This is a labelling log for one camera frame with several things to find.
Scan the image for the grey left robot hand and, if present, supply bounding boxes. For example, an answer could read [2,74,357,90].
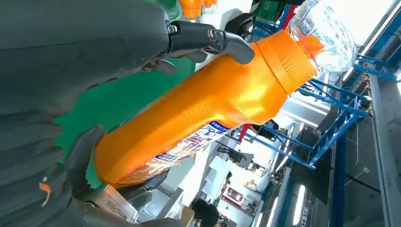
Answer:
[0,0,255,227]

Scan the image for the orange drink bottle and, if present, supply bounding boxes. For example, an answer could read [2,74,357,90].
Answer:
[179,0,205,20]
[203,0,219,15]
[93,0,356,190]

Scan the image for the white table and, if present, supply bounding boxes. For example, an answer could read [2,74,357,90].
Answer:
[196,0,259,35]

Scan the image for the black device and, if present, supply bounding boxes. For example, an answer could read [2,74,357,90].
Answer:
[225,13,256,37]

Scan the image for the green plastic crate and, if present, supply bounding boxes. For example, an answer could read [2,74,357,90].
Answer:
[252,0,284,22]

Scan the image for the person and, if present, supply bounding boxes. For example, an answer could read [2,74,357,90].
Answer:
[190,198,221,227]

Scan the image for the ceiling light tube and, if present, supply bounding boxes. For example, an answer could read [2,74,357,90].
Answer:
[292,184,307,227]

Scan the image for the blue metal rack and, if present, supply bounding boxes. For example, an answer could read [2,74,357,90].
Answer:
[239,3,401,227]

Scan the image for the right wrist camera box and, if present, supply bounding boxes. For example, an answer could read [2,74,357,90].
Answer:
[94,184,136,221]

